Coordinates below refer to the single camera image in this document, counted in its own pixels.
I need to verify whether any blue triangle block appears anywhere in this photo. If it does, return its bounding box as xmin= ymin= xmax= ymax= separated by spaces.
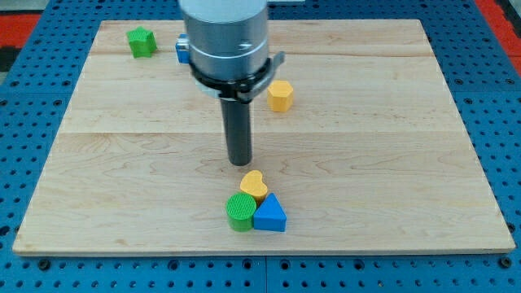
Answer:
xmin=253 ymin=193 xmax=287 ymax=232

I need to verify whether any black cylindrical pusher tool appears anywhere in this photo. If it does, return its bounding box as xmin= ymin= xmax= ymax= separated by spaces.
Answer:
xmin=221 ymin=99 xmax=252 ymax=166

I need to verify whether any yellow heart block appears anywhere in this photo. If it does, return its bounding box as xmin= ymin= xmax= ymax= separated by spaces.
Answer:
xmin=239 ymin=170 xmax=268 ymax=205

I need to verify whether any green star block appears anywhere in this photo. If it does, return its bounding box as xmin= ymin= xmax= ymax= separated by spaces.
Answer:
xmin=126 ymin=26 xmax=157 ymax=59

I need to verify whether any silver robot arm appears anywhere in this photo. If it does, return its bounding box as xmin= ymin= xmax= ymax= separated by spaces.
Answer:
xmin=179 ymin=0 xmax=285 ymax=104

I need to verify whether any wooden board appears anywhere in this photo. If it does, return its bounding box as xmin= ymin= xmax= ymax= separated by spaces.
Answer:
xmin=12 ymin=20 xmax=515 ymax=256

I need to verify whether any green cylinder block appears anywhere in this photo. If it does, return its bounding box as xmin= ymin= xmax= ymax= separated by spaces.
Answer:
xmin=225 ymin=192 xmax=256 ymax=232

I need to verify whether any yellow hexagon block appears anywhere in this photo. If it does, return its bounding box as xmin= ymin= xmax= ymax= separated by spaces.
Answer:
xmin=267 ymin=80 xmax=294 ymax=112

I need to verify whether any blue cube block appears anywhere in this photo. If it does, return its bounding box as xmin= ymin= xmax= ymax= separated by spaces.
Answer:
xmin=175 ymin=33 xmax=190 ymax=63

